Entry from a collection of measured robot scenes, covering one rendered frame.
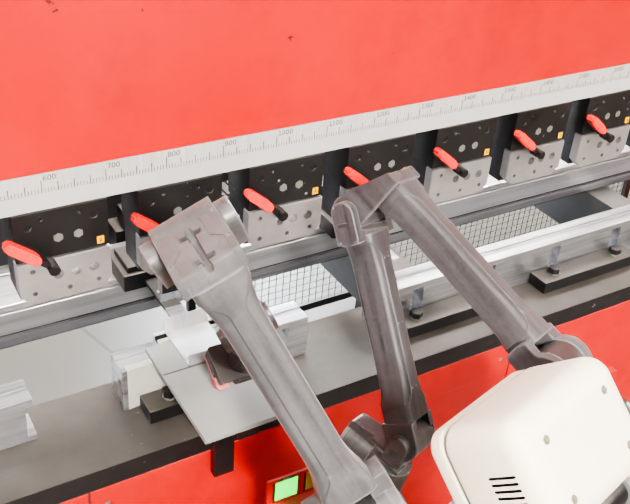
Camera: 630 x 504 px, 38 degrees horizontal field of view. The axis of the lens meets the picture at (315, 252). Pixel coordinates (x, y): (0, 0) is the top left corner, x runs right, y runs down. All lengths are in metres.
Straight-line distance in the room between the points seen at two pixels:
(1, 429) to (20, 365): 1.59
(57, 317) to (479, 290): 0.91
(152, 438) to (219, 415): 0.19
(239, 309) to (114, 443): 0.81
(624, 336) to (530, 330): 1.09
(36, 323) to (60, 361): 1.37
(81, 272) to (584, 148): 1.12
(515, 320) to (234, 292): 0.54
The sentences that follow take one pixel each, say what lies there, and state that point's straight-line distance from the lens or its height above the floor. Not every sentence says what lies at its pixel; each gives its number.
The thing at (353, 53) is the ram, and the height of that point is 1.52.
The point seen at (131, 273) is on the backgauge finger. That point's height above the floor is 1.02.
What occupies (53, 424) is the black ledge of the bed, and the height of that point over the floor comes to 0.88.
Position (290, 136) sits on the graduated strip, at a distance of 1.56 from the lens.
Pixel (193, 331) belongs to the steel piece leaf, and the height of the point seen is 1.00.
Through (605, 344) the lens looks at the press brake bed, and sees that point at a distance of 2.36.
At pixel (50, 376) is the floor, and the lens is 3.20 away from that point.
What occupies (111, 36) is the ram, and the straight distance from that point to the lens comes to 1.36.
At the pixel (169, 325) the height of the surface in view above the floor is 1.01.
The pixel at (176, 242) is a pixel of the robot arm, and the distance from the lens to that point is 0.94.
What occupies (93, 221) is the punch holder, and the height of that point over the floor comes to 1.30.
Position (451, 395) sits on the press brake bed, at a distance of 2.05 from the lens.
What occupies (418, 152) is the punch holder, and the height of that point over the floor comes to 1.27.
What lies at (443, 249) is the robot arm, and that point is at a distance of 1.35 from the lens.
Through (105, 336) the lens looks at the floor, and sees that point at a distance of 3.34.
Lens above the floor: 2.06
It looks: 33 degrees down
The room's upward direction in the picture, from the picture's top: 5 degrees clockwise
